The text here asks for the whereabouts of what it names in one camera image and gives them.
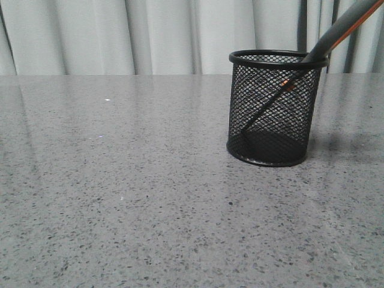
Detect black mesh pen bucket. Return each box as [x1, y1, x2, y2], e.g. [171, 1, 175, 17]
[226, 50, 328, 167]

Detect grey orange handled scissors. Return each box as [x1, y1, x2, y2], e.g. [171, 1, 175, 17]
[241, 0, 383, 134]

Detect grey white curtain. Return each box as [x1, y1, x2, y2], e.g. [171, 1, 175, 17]
[0, 0, 384, 76]

